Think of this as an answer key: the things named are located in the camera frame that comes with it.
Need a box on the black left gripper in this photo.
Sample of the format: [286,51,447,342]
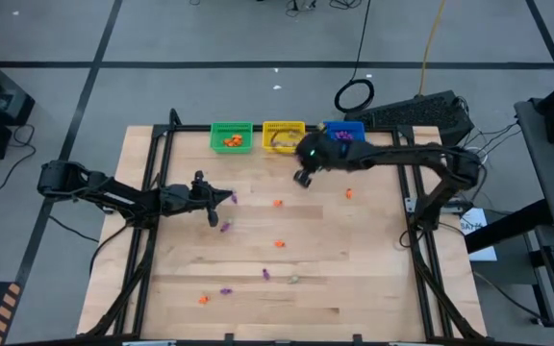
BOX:
[159,169,235,229]

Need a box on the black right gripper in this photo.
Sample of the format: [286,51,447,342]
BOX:
[292,121,351,189]

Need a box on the yellow plastic basket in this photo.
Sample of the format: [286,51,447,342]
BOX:
[261,120,307,155]

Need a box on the blue plastic basket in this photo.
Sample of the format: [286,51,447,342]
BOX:
[322,119,367,145]

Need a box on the green plastic basket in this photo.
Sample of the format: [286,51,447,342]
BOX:
[209,121,254,155]

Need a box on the black keyboard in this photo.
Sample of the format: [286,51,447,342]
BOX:
[343,89,476,148]

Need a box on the white paper sheet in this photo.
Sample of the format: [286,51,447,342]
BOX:
[458,207,498,263]

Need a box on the black desk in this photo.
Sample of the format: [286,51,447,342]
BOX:
[464,98,554,255]

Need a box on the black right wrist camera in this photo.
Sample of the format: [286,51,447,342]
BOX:
[295,141,310,167]

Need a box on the black table edge frame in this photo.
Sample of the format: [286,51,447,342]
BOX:
[84,108,489,346]

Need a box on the black hanging cable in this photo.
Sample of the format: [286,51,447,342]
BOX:
[333,0,376,114]

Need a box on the yellow hanging cable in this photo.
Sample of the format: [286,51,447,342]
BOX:
[417,0,447,96]

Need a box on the black floor cable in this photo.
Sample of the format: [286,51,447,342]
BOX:
[0,123,38,192]

